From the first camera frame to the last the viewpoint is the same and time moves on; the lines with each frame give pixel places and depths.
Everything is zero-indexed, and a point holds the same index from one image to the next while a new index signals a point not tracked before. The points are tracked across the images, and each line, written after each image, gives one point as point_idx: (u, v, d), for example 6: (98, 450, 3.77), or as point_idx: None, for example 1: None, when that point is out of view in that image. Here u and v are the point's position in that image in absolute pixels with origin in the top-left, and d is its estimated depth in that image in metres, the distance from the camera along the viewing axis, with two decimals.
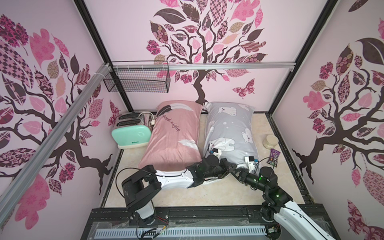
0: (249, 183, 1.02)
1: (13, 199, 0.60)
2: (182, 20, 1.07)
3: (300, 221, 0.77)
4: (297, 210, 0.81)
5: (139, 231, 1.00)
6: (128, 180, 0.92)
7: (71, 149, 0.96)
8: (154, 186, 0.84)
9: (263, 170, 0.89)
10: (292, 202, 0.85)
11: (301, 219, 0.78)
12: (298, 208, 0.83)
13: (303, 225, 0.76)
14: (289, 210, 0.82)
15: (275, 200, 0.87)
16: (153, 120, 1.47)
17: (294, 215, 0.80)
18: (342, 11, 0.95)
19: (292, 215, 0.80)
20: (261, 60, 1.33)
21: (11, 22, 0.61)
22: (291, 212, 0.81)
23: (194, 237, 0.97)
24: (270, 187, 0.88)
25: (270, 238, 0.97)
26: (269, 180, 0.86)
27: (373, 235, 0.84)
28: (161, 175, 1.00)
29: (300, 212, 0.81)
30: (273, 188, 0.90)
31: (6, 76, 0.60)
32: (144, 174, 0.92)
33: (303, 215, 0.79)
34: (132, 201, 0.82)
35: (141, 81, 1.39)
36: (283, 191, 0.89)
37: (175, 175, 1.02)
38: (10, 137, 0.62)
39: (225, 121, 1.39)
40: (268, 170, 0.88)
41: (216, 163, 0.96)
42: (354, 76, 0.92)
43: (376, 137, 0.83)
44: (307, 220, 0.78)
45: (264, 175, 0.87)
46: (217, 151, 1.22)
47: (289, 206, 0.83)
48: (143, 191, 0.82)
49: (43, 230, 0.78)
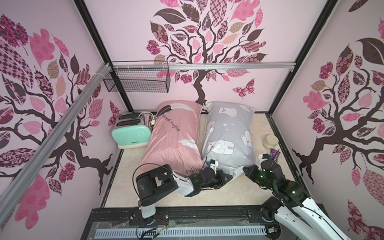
0: (258, 182, 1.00)
1: (13, 199, 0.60)
2: (182, 20, 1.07)
3: (319, 222, 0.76)
4: (316, 210, 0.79)
5: (139, 231, 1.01)
6: (146, 175, 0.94)
7: (71, 149, 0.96)
8: (173, 184, 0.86)
9: (264, 164, 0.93)
10: (310, 200, 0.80)
11: (321, 221, 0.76)
12: (317, 207, 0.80)
13: (321, 226, 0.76)
14: (308, 211, 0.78)
15: (289, 195, 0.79)
16: (153, 120, 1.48)
17: (313, 216, 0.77)
18: (342, 11, 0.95)
19: (311, 216, 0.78)
20: (261, 60, 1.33)
21: (11, 22, 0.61)
22: (310, 213, 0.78)
23: (194, 237, 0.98)
24: (276, 180, 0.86)
25: (270, 238, 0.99)
26: (271, 170, 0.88)
27: (373, 235, 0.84)
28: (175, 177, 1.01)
29: (319, 212, 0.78)
30: (279, 180, 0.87)
31: (6, 77, 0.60)
32: (161, 172, 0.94)
33: (322, 216, 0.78)
34: (148, 195, 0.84)
35: (140, 81, 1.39)
36: (294, 183, 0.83)
37: (184, 179, 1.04)
38: (10, 137, 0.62)
39: (225, 123, 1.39)
40: (269, 163, 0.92)
41: (212, 176, 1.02)
42: (354, 76, 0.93)
43: (376, 138, 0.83)
44: (326, 221, 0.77)
45: (266, 168, 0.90)
46: (214, 162, 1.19)
47: (307, 206, 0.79)
48: (163, 187, 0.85)
49: (44, 229, 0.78)
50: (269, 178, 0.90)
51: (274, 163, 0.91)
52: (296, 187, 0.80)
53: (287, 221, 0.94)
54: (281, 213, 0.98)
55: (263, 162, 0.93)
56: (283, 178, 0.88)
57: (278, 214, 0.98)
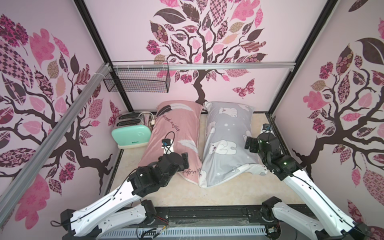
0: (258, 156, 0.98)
1: (13, 199, 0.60)
2: (182, 20, 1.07)
3: (309, 193, 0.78)
4: (307, 181, 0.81)
5: (139, 231, 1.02)
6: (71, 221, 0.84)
7: (71, 149, 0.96)
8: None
9: (262, 135, 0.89)
10: (302, 172, 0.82)
11: (311, 191, 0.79)
12: (308, 179, 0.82)
13: (311, 196, 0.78)
14: (298, 182, 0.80)
15: (281, 167, 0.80)
16: (153, 120, 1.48)
17: (303, 186, 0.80)
18: (341, 12, 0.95)
19: (301, 186, 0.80)
20: (261, 60, 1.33)
21: (11, 22, 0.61)
22: (300, 183, 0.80)
23: (194, 237, 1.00)
24: (271, 152, 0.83)
25: (270, 238, 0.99)
26: (267, 142, 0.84)
27: (373, 235, 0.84)
28: (75, 220, 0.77)
29: (310, 183, 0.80)
30: (274, 152, 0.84)
31: (6, 77, 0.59)
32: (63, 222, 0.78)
33: (312, 186, 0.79)
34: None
35: (140, 81, 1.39)
36: (289, 157, 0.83)
37: (103, 203, 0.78)
38: (10, 137, 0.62)
39: (226, 123, 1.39)
40: (267, 135, 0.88)
41: (176, 161, 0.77)
42: (354, 76, 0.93)
43: (376, 137, 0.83)
44: (316, 191, 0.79)
45: (262, 139, 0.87)
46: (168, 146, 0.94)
47: (298, 176, 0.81)
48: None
49: (43, 230, 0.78)
50: (264, 150, 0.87)
51: (271, 135, 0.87)
52: (289, 160, 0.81)
53: (283, 213, 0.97)
54: (276, 207, 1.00)
55: (260, 134, 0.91)
56: (279, 150, 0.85)
57: (275, 208, 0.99)
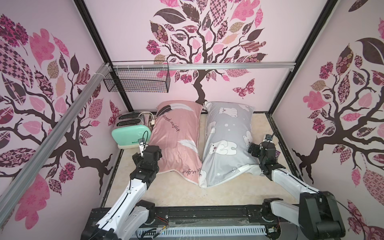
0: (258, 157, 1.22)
1: (13, 199, 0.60)
2: (182, 20, 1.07)
3: (285, 178, 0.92)
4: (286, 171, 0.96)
5: (138, 231, 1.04)
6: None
7: (71, 149, 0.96)
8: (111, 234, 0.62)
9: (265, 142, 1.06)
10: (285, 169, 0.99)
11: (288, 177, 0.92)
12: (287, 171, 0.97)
13: (287, 179, 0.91)
14: (278, 172, 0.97)
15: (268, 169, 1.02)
16: (152, 120, 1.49)
17: (282, 174, 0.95)
18: (341, 11, 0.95)
19: (280, 174, 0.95)
20: (261, 60, 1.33)
21: (11, 22, 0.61)
22: (280, 172, 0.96)
23: (194, 237, 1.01)
24: (266, 157, 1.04)
25: (270, 238, 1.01)
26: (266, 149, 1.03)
27: (373, 235, 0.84)
28: (106, 223, 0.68)
29: (288, 172, 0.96)
30: (269, 159, 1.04)
31: (6, 76, 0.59)
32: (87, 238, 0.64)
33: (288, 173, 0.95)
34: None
35: (140, 81, 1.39)
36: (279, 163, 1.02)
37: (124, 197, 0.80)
38: (10, 137, 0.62)
39: (227, 123, 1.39)
40: (268, 143, 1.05)
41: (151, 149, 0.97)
42: (354, 76, 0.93)
43: (376, 137, 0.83)
44: (291, 176, 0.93)
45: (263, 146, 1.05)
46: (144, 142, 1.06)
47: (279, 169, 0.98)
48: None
49: (43, 230, 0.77)
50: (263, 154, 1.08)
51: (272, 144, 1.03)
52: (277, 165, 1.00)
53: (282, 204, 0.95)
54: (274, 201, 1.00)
55: (264, 141, 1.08)
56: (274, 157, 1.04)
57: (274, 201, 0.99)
